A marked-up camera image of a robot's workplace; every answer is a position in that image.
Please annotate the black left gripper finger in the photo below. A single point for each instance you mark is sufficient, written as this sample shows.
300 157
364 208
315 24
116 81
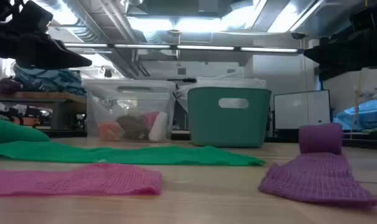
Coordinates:
51 54

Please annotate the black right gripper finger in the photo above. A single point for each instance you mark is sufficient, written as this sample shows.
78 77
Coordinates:
331 53

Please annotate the purple elastic bandage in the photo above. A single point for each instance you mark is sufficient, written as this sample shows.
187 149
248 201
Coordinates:
319 177

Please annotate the orange bandage roll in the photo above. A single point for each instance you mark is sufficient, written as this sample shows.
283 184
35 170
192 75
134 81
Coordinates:
109 131

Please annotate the brown bandage roll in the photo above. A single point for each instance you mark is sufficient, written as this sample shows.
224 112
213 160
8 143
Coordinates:
132 127

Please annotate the red bandage roll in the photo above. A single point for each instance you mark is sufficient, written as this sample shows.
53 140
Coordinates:
149 119

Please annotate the green elastic bandage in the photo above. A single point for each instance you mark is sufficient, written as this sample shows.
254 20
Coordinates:
114 155

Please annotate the pink elastic bandage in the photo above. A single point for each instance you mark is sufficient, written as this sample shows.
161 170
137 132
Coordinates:
82 180

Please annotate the white bandage roll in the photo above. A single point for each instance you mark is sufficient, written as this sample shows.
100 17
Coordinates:
159 127

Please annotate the blue cloth pile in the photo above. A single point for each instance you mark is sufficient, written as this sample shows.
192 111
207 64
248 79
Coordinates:
45 81

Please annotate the wooden workbench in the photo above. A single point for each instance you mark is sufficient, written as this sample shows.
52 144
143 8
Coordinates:
36 96

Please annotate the dark purple cloth bundle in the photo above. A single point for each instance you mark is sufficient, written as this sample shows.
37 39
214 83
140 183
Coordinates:
9 86

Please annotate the whiteboard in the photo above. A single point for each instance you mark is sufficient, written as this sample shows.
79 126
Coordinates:
300 109

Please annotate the colourful cloth pile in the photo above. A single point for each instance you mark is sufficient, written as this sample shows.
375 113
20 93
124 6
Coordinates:
17 113

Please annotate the blue screen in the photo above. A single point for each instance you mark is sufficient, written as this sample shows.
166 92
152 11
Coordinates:
362 115

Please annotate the clear plastic storage bin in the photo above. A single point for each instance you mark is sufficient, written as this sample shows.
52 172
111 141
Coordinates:
129 102

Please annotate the green cloth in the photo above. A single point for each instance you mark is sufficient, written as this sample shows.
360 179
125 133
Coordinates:
376 133

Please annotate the ceiling light bar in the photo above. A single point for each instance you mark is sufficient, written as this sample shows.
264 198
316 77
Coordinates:
207 47

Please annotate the teal plastic bin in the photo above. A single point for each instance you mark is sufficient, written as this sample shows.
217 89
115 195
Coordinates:
213 124

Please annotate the black ceiling camera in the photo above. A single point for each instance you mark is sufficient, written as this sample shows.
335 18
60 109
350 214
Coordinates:
108 73

